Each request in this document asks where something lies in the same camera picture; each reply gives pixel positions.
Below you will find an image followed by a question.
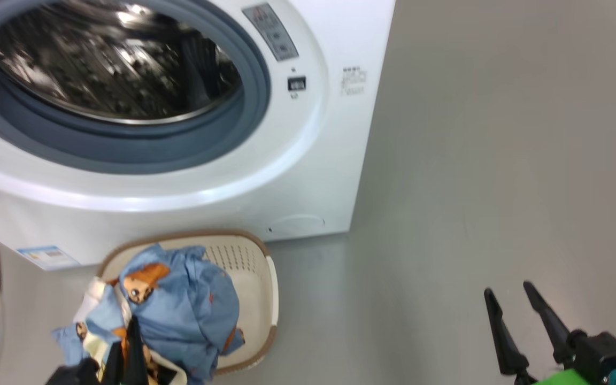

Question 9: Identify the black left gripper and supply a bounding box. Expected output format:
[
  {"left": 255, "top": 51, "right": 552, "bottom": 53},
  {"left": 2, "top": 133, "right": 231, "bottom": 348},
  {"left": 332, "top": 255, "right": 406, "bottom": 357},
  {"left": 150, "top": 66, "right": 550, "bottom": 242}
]
[{"left": 45, "top": 315, "right": 150, "bottom": 385}]

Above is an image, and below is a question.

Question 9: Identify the cream laundry basket brown rim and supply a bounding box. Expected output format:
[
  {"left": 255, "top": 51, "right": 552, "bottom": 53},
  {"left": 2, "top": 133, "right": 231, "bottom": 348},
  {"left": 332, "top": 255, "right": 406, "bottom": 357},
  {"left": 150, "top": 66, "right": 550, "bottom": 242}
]
[{"left": 97, "top": 230, "right": 280, "bottom": 376}]

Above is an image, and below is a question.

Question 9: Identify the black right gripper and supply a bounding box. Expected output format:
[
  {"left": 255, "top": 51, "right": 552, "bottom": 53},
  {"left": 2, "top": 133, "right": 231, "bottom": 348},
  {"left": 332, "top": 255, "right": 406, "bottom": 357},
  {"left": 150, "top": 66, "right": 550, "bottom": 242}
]
[{"left": 483, "top": 281, "right": 616, "bottom": 385}]

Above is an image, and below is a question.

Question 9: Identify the blue energy label sticker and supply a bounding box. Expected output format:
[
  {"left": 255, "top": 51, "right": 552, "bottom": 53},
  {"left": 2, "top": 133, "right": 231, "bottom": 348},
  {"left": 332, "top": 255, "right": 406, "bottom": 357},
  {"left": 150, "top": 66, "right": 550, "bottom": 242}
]
[{"left": 17, "top": 245, "right": 82, "bottom": 271}]

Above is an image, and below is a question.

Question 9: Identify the grey instruction sticker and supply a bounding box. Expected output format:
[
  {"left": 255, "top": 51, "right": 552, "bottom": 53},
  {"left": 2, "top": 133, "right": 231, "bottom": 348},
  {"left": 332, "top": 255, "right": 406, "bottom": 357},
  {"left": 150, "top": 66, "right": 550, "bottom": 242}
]
[{"left": 242, "top": 3, "right": 299, "bottom": 63}]

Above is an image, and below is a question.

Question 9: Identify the grey rubber door gasket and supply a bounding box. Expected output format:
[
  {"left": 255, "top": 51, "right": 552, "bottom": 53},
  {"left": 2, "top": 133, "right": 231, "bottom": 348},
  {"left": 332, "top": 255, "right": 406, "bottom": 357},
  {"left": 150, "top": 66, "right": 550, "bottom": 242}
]
[{"left": 0, "top": 0, "right": 272, "bottom": 175}]

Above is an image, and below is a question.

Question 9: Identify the steel washing machine drum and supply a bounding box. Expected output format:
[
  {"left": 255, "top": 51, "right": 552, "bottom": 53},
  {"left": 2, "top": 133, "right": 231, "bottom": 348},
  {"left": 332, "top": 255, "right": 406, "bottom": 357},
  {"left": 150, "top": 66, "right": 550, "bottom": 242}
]
[{"left": 0, "top": 0, "right": 243, "bottom": 126}]

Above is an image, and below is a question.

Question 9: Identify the blue bear print garment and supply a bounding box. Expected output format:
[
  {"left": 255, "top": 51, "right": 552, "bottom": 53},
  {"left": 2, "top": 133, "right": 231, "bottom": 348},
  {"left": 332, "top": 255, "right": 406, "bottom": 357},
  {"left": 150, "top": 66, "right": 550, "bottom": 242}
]
[{"left": 51, "top": 243, "right": 246, "bottom": 385}]

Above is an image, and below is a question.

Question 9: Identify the white front-load washing machine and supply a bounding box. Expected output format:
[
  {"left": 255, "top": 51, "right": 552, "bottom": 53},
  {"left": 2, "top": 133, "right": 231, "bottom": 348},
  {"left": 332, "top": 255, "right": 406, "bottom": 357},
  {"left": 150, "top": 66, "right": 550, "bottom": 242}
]
[{"left": 0, "top": 0, "right": 397, "bottom": 269}]

